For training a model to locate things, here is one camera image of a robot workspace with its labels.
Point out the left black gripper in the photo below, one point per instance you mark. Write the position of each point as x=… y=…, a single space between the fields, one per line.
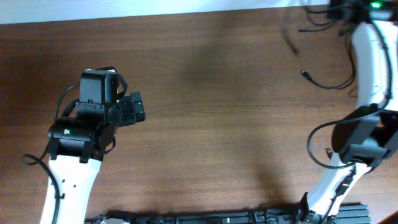
x=133 y=109

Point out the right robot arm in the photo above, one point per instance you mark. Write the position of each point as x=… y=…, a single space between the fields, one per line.
x=365 y=138

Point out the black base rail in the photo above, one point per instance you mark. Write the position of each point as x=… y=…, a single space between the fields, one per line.
x=217 y=216

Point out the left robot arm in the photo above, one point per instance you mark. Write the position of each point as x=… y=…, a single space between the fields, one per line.
x=81 y=137

